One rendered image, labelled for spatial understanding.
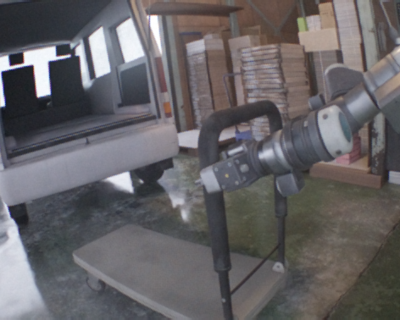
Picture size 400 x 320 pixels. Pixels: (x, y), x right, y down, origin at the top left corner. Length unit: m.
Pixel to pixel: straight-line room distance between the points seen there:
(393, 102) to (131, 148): 1.94
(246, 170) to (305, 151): 0.11
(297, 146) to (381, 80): 0.19
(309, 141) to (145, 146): 1.86
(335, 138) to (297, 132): 0.07
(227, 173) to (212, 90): 3.95
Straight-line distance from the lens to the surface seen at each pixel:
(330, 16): 2.94
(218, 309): 0.94
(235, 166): 0.52
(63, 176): 2.07
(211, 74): 4.46
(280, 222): 0.98
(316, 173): 2.54
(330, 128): 0.47
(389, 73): 0.53
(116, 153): 2.16
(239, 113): 0.69
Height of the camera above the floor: 0.83
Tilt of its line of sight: 14 degrees down
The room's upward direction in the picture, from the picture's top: 8 degrees counter-clockwise
